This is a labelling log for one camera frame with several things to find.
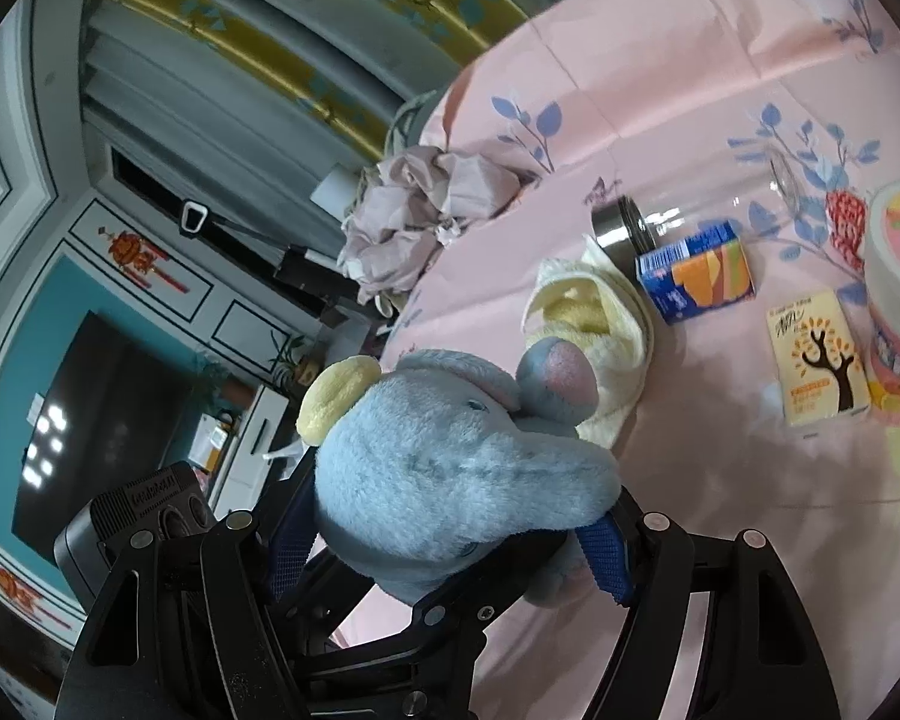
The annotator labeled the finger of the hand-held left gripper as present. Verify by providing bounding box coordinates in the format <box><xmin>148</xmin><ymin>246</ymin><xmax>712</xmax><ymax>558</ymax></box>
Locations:
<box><xmin>292</xmin><ymin>529</ymin><xmax>571</xmax><ymax>720</ymax></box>

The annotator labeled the white box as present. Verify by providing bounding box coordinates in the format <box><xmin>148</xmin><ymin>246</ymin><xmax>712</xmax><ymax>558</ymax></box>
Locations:
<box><xmin>310</xmin><ymin>165</ymin><xmax>362</xmax><ymax>215</ymax></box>

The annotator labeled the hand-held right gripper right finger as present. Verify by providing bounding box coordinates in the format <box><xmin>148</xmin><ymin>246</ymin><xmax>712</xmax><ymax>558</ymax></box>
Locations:
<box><xmin>574</xmin><ymin>491</ymin><xmax>845</xmax><ymax>720</ymax></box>

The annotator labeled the black bag strap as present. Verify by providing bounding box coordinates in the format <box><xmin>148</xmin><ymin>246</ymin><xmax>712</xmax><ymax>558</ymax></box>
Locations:
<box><xmin>112</xmin><ymin>150</ymin><xmax>361</xmax><ymax>316</ymax></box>

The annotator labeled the red white printed packet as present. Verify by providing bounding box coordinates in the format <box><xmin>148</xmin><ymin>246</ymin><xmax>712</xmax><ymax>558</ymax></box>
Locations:
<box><xmin>825</xmin><ymin>191</ymin><xmax>871</xmax><ymax>271</ymax></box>

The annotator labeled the pink printed bed sheet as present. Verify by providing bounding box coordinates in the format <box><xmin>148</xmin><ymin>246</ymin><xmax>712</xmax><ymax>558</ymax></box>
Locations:
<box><xmin>322</xmin><ymin>0</ymin><xmax>900</xmax><ymax>720</ymax></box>

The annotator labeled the red wall sticker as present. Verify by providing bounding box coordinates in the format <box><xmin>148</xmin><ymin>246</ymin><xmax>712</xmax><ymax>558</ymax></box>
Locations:
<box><xmin>96</xmin><ymin>225</ymin><xmax>190</xmax><ymax>295</ymax></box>
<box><xmin>0</xmin><ymin>565</ymin><xmax>70</xmax><ymax>625</ymax></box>

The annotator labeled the yellow tissue pack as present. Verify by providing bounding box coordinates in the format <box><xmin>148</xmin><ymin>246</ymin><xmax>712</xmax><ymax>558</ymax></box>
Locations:
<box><xmin>766</xmin><ymin>291</ymin><xmax>871</xmax><ymax>428</ymax></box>

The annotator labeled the yellowish box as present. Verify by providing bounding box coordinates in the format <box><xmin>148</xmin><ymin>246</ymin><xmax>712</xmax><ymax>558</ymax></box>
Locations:
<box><xmin>191</xmin><ymin>414</ymin><xmax>231</xmax><ymax>470</ymax></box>

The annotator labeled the blue elephant plush toy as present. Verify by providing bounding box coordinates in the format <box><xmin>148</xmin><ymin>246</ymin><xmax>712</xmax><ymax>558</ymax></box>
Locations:
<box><xmin>298</xmin><ymin>349</ymin><xmax>622</xmax><ymax>608</ymax></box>

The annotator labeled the cream fleece towel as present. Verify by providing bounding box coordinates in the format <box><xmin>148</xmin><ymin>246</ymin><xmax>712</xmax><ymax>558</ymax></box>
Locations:
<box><xmin>523</xmin><ymin>234</ymin><xmax>657</xmax><ymax>447</ymax></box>

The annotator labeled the green potted plant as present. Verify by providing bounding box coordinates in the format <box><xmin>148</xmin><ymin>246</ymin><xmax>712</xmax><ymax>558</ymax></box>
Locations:
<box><xmin>193</xmin><ymin>358</ymin><xmax>235</xmax><ymax>407</ymax></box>
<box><xmin>270</xmin><ymin>334</ymin><xmax>322</xmax><ymax>391</ymax></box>

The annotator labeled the clear glass jar metal lid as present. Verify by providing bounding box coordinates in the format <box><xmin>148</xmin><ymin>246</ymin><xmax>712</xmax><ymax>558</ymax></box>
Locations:
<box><xmin>591</xmin><ymin>154</ymin><xmax>807</xmax><ymax>265</ymax></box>

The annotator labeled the grey curtain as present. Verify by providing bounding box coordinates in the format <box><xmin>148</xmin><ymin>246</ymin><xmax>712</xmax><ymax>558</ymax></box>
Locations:
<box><xmin>82</xmin><ymin>0</ymin><xmax>556</xmax><ymax>166</ymax></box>

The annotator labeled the black flat television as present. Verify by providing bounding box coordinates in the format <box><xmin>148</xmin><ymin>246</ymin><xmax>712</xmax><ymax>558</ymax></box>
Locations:
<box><xmin>11</xmin><ymin>311</ymin><xmax>196</xmax><ymax>563</ymax></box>

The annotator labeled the blue orange juice box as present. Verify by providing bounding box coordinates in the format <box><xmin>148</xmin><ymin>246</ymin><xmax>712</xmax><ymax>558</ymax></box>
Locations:
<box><xmin>636</xmin><ymin>220</ymin><xmax>757</xmax><ymax>326</ymax></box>

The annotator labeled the crumpled pale pink cloth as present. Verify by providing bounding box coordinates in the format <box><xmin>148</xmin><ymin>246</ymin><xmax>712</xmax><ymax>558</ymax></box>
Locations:
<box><xmin>337</xmin><ymin>146</ymin><xmax>526</xmax><ymax>305</ymax></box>

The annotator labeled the white television cabinet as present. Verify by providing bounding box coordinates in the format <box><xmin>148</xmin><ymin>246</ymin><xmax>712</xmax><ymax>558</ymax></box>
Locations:
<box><xmin>187</xmin><ymin>382</ymin><xmax>305</xmax><ymax>511</ymax></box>

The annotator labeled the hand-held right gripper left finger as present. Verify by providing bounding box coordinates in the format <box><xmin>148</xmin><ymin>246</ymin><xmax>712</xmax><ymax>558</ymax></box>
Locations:
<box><xmin>52</xmin><ymin>493</ymin><xmax>323</xmax><ymax>720</ymax></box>

